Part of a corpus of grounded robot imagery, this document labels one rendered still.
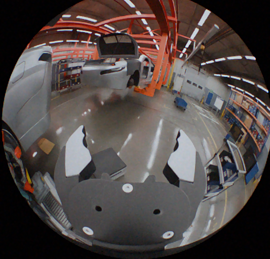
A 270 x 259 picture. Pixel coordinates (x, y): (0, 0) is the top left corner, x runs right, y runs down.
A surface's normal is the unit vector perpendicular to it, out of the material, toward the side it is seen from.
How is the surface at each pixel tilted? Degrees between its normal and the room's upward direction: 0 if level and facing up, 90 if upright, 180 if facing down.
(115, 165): 0
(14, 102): 90
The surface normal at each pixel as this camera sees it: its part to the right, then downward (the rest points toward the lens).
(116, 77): 0.31, 0.58
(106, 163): 0.19, -0.81
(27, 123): 0.92, 0.35
